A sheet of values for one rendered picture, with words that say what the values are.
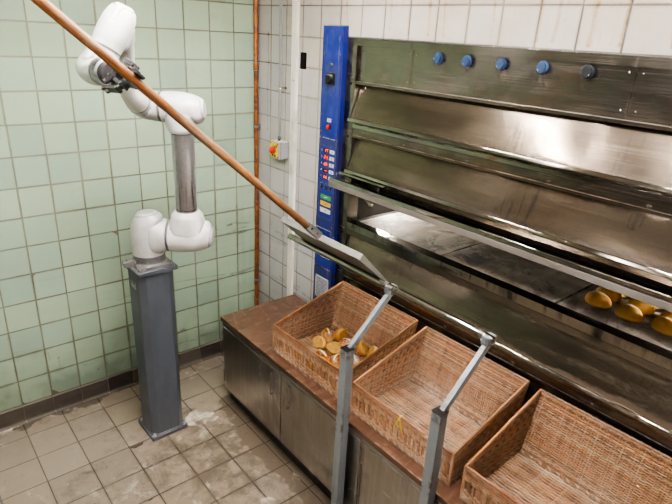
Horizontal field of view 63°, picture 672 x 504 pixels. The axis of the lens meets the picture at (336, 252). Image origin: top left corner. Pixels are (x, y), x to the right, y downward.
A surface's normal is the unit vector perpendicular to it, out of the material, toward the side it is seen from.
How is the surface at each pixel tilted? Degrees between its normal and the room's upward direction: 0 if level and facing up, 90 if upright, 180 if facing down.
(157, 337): 90
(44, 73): 90
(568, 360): 72
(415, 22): 90
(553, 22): 90
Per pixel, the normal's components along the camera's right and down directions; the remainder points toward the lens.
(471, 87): -0.77, 0.20
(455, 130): -0.71, -0.13
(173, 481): 0.05, -0.93
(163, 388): 0.65, 0.32
